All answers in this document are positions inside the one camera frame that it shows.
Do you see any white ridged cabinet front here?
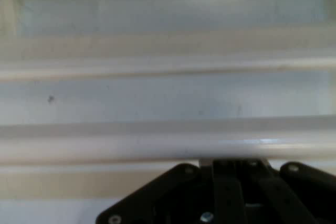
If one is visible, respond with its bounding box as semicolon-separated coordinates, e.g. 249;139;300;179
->
0;0;336;200

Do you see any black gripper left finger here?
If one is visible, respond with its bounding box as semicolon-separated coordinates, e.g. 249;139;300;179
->
95;158;247;224

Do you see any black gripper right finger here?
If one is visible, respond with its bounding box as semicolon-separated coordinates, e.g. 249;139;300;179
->
236;157;336;224

